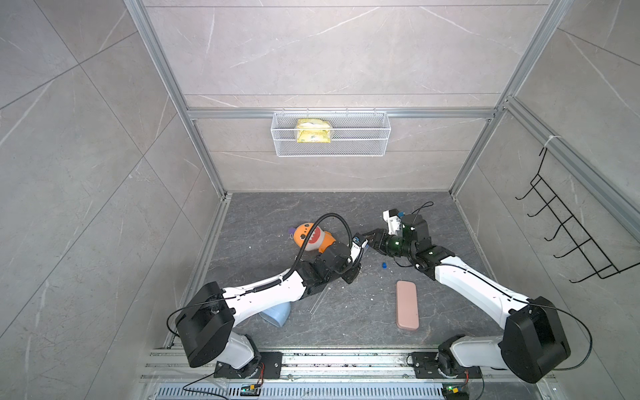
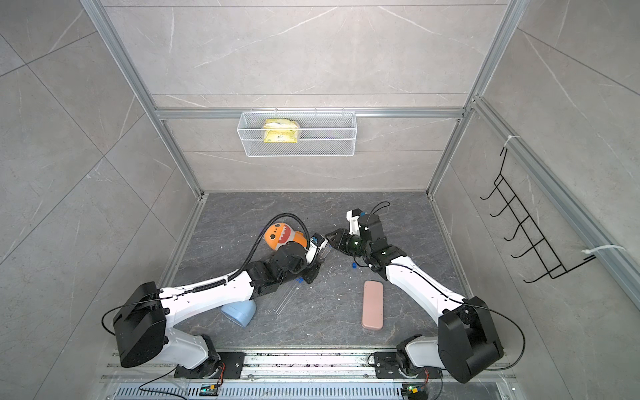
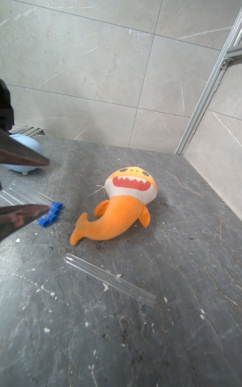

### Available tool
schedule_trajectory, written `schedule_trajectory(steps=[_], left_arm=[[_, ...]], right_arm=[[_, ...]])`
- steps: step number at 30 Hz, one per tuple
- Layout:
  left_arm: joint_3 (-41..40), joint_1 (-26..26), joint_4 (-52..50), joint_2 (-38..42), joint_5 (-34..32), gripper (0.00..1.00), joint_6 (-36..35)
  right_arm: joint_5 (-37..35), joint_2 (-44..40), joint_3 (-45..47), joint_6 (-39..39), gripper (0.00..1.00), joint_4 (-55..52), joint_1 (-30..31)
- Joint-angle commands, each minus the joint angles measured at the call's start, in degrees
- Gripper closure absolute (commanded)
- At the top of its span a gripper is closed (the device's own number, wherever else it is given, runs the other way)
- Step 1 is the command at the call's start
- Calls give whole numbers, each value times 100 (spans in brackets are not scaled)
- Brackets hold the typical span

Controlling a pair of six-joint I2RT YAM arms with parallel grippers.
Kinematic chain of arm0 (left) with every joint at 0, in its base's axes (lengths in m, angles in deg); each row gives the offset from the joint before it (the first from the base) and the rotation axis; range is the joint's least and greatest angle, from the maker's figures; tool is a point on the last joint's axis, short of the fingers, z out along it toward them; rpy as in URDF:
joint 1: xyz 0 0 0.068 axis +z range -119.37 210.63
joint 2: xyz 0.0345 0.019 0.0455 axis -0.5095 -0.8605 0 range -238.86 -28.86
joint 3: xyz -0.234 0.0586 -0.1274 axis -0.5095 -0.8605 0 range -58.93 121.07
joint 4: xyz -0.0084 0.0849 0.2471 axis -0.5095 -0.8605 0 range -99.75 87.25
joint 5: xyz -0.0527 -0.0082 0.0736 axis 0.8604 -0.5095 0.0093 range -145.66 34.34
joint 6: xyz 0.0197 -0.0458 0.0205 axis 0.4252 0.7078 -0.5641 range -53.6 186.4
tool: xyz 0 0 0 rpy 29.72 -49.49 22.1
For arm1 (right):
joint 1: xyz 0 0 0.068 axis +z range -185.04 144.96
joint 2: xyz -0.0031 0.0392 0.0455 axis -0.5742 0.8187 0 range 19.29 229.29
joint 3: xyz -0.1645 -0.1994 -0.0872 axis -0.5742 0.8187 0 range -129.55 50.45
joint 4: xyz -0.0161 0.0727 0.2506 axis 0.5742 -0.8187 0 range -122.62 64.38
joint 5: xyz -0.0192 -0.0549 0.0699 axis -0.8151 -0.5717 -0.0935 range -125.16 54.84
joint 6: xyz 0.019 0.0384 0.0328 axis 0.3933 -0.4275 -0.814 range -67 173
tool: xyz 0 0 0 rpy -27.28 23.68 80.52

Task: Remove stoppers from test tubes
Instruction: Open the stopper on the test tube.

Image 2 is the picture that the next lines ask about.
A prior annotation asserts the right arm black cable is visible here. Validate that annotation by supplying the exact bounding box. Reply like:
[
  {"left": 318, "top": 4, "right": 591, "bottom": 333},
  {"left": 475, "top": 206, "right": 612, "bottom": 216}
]
[{"left": 367, "top": 201, "right": 527, "bottom": 372}]

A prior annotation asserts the yellow packet in basket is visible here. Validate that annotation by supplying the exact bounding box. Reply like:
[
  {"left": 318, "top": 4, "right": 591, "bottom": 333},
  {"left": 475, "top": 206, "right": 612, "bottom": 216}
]
[{"left": 263, "top": 118, "right": 301, "bottom": 143}]

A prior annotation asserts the orange shark plush toy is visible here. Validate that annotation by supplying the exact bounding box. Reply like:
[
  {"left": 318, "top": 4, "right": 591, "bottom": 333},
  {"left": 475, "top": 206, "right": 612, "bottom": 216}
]
[{"left": 263, "top": 223, "right": 307, "bottom": 250}]

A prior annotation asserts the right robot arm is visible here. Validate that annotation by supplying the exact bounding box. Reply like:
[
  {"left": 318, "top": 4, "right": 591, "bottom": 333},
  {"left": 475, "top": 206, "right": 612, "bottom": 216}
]
[{"left": 326, "top": 213, "right": 504, "bottom": 383}]

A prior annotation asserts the black wall hook rack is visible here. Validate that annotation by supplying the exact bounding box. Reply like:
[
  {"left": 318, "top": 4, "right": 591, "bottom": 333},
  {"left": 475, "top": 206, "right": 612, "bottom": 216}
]
[{"left": 479, "top": 148, "right": 596, "bottom": 284}]

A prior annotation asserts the white wire basket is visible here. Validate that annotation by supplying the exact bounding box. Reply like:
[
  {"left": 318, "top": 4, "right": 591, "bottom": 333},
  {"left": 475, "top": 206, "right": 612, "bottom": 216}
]
[{"left": 237, "top": 111, "right": 358, "bottom": 158}]

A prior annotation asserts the pink rectangular case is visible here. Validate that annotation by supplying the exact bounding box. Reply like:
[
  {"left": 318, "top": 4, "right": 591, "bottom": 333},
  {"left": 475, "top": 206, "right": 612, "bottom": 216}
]
[{"left": 362, "top": 281, "right": 383, "bottom": 331}]

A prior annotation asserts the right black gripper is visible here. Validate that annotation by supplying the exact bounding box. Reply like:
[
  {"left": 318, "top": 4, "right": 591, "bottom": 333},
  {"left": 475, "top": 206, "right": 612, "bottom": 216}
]
[{"left": 325, "top": 228, "right": 372, "bottom": 258}]

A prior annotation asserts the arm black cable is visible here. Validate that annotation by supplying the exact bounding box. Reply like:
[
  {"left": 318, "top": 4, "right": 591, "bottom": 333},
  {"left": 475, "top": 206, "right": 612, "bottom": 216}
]
[
  {"left": 101, "top": 212, "right": 312, "bottom": 337},
  {"left": 367, "top": 201, "right": 527, "bottom": 372}
]

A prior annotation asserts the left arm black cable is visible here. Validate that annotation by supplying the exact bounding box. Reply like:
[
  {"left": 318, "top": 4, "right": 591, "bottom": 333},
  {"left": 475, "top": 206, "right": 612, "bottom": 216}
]
[{"left": 101, "top": 212, "right": 312, "bottom": 337}]

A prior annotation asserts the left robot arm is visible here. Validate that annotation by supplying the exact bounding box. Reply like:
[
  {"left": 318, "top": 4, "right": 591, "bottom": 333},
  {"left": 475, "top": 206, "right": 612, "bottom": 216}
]
[{"left": 113, "top": 243, "right": 330, "bottom": 379}]

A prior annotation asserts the metal base rail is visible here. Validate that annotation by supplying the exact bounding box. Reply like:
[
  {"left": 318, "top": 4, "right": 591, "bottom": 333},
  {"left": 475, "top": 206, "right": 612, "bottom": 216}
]
[{"left": 91, "top": 348, "right": 525, "bottom": 399}]

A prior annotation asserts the light blue cup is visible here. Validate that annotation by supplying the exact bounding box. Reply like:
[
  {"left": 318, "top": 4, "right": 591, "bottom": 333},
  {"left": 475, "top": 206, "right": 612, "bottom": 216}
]
[{"left": 221, "top": 300, "right": 257, "bottom": 328}]

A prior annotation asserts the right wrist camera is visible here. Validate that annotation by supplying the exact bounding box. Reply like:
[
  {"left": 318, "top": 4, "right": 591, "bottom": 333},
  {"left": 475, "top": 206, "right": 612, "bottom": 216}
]
[{"left": 347, "top": 208, "right": 363, "bottom": 236}]

